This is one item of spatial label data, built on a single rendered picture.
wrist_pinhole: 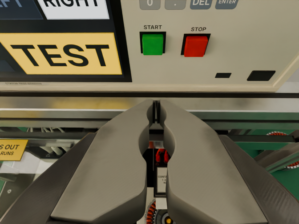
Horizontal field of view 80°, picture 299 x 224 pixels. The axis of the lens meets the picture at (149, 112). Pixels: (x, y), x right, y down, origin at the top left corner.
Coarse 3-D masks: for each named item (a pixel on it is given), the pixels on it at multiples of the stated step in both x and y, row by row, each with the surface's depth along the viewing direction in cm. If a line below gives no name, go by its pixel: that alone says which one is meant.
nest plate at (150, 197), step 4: (148, 188) 47; (152, 188) 47; (148, 192) 46; (152, 192) 46; (148, 196) 46; (152, 196) 46; (148, 200) 45; (148, 204) 45; (160, 212) 44; (164, 212) 44; (144, 216) 44; (140, 220) 43
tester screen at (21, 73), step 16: (112, 16) 14; (0, 32) 16; (16, 32) 16; (32, 32) 15; (48, 32) 15; (64, 32) 15; (80, 32) 15; (96, 32) 15; (112, 32) 15; (0, 48) 17; (16, 64) 19
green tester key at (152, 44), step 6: (144, 36) 15; (150, 36) 15; (156, 36) 15; (162, 36) 15; (144, 42) 15; (150, 42) 15; (156, 42) 15; (162, 42) 15; (144, 48) 16; (150, 48) 16; (156, 48) 16; (162, 48) 16; (144, 54) 16; (150, 54) 16; (156, 54) 16
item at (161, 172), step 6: (156, 150) 46; (162, 156) 45; (168, 156) 45; (156, 162) 44; (162, 162) 44; (156, 168) 41; (162, 168) 41; (156, 174) 40; (162, 174) 40; (156, 180) 40; (162, 180) 39; (156, 186) 39; (162, 186) 39; (156, 192) 38; (162, 192) 38; (156, 198) 41; (162, 198) 41; (156, 204) 41; (162, 204) 41
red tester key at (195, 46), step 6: (192, 36) 15; (198, 36) 15; (204, 36) 15; (186, 42) 15; (192, 42) 15; (198, 42) 15; (204, 42) 15; (186, 48) 16; (192, 48) 16; (198, 48) 16; (204, 48) 16; (186, 54) 16; (192, 54) 16; (198, 54) 16
